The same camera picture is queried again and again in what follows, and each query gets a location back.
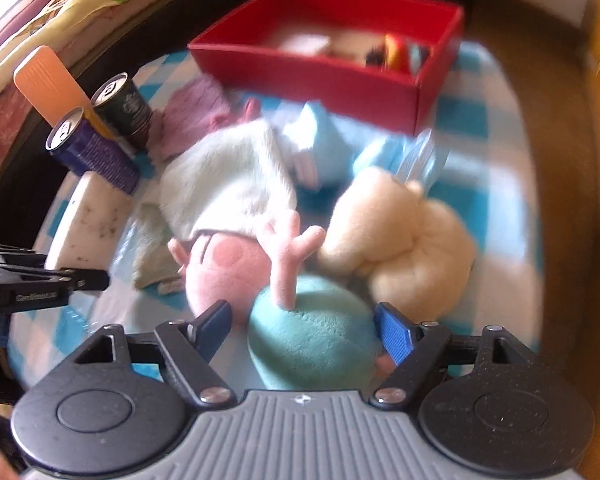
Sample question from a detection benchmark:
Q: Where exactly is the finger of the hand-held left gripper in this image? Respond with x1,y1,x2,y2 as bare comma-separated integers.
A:
0,241,48,267
0,262,111,293

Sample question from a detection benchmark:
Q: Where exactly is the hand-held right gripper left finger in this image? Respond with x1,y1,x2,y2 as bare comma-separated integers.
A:
74,300,237,408

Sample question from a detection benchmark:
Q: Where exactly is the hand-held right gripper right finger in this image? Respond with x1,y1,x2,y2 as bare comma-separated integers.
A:
369,302,531,408

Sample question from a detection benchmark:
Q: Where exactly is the pink pig plush toy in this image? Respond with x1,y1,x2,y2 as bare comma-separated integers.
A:
167,210,396,391

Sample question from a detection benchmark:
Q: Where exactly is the cream plush toy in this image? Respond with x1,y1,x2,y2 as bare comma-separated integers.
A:
315,167,478,318

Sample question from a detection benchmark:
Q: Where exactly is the light green towel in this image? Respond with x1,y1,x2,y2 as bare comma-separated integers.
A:
157,122,298,241

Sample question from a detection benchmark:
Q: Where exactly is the mauve cloth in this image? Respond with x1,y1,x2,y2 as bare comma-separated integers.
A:
150,76,261,161

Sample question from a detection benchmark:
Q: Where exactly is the red box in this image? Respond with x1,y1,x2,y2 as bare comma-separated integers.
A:
187,0,466,136

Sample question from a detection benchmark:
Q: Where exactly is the white soft item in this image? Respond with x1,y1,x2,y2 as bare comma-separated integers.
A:
275,30,336,56

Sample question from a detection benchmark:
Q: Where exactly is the white stone slab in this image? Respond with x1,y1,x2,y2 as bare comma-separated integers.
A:
47,171,136,281

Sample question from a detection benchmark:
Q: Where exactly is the beige green cloth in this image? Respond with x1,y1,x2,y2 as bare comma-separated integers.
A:
132,205,183,289

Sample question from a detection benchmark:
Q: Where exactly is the orange plastic board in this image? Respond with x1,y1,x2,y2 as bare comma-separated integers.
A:
13,45,88,126

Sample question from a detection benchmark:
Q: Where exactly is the blue checkered tablecloth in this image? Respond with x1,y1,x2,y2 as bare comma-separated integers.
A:
7,40,541,411

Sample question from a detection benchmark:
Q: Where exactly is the dark green drink can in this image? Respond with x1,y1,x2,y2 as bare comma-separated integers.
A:
90,73,153,151

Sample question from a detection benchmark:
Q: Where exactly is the colourful small toy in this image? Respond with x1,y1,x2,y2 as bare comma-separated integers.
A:
365,34,428,72

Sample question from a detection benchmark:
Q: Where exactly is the dark bed frame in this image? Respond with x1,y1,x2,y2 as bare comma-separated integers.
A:
0,0,261,221

